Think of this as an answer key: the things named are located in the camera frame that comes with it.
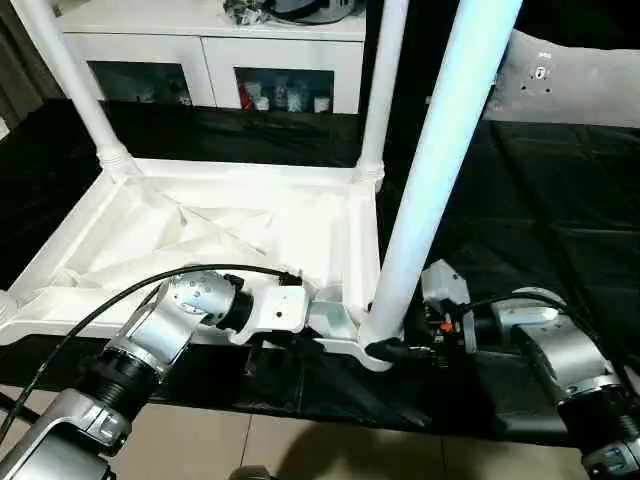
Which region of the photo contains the black work surface mat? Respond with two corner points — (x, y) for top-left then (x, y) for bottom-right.
(0, 99), (640, 447)

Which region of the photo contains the white sideboard with glass doors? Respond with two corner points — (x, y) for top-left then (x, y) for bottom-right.
(54, 0), (370, 116)

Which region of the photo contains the grey curtain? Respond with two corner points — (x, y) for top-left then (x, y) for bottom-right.
(0, 0), (62, 132)

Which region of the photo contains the black work table leg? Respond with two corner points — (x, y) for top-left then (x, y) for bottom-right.
(0, 392), (47, 422)

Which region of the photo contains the black cabinet with orange label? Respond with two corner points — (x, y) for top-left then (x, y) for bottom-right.
(360, 0), (512, 127)

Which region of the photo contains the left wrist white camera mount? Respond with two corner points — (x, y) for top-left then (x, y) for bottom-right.
(229, 283), (315, 348)

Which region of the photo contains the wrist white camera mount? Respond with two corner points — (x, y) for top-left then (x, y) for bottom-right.
(229, 283), (315, 348)
(421, 258), (477, 355)

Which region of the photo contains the white plastic table top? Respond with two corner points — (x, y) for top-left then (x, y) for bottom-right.
(0, 158), (397, 375)

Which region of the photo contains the grey pillow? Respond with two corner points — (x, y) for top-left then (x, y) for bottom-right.
(479, 29), (640, 130)

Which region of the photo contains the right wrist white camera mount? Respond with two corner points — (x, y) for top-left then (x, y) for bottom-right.
(421, 258), (477, 355)

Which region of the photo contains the black tangled item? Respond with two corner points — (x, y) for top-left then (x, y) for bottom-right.
(222, 0), (275, 27)

